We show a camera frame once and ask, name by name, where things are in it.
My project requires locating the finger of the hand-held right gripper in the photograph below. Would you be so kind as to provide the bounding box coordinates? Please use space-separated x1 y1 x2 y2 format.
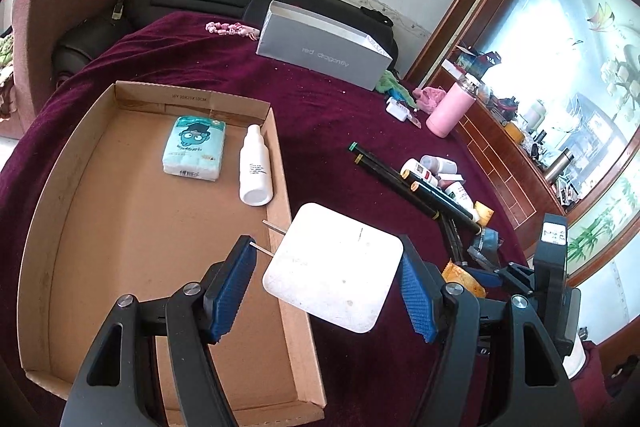
469 262 537 294

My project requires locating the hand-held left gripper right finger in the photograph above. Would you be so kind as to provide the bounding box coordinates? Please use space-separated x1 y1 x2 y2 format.
397 234 583 427

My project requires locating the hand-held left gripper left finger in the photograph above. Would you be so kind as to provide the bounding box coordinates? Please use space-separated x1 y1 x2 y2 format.
60 234 258 427

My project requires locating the yellow snack packet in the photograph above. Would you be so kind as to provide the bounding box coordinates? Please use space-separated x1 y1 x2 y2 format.
442 259 487 300

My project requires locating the black marker cream cap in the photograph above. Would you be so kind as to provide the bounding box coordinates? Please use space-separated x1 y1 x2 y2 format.
410 182 483 233

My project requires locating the white green-label bottle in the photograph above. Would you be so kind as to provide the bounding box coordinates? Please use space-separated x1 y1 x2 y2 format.
442 181 476 218

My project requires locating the white charger block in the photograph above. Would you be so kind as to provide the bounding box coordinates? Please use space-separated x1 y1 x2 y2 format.
249 203 405 334

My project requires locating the black marker pen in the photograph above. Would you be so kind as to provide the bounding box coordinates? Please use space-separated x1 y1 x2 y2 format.
400 171 476 220

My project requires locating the shallow cardboard box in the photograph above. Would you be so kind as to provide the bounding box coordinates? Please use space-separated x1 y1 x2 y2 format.
17 80 327 425

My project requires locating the black marker olive cap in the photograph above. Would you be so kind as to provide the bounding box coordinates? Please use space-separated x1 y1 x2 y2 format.
354 155 446 222

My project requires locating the black marker green cap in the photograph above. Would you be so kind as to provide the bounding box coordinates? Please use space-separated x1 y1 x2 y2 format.
348 142 441 208

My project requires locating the steel thermos flask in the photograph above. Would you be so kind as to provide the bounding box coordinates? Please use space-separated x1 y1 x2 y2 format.
542 149 576 185

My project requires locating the small white pill bottle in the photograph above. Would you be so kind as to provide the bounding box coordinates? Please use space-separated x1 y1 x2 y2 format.
422 154 458 175

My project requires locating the wooden cabinet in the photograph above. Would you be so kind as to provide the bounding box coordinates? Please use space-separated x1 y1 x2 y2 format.
402 0 640 288

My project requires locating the plain white plastic bottle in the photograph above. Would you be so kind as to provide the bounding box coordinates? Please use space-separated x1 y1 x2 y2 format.
239 124 275 206

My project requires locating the small white red-label bottle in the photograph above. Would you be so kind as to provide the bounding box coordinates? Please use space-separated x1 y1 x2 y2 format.
400 158 427 182

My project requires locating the teal tissue pack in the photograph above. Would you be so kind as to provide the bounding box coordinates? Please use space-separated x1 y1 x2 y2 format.
162 114 227 182

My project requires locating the pink water bottle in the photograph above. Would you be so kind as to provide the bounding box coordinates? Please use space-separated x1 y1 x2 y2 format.
425 74 485 138

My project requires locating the small white adapter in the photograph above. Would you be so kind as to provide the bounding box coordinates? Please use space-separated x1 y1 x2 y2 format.
386 99 410 122

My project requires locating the pink cloth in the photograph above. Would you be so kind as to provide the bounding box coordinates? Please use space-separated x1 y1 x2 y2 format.
412 87 448 114

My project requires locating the painted glass panel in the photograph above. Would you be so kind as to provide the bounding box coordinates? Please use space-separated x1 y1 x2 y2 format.
475 0 640 273

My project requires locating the green cloth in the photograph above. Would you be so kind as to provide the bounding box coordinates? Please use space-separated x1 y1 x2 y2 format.
377 69 416 105

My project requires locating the dark printed box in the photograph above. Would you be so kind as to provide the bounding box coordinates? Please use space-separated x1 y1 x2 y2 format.
470 49 503 72

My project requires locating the grey shoe box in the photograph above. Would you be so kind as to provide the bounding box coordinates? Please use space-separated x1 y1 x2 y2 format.
256 0 394 92

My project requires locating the floral bedding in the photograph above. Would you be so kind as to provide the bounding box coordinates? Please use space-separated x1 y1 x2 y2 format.
0 57 18 122

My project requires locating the maroon armchair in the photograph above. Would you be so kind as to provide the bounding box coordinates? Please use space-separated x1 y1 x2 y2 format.
10 0 138 135

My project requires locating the pink bead string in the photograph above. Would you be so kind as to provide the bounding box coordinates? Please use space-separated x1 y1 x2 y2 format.
205 21 261 42

